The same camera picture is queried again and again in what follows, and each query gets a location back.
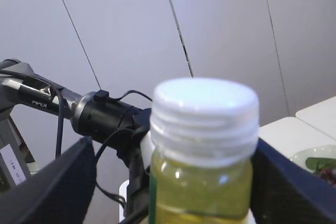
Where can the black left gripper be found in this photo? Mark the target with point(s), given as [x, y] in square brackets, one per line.
[136, 153]

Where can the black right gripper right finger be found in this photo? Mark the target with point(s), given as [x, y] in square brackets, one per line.
[283, 192]

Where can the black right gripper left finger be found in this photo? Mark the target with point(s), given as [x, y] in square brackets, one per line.
[60, 193]

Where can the purple artificial grape bunch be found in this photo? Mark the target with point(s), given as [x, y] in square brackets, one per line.
[323, 167]

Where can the yellow tea bottle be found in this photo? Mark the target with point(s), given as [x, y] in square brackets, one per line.
[204, 132]

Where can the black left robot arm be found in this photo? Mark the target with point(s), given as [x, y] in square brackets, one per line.
[109, 121]

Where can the light green wavy plate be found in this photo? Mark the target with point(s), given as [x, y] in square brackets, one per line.
[300, 157]

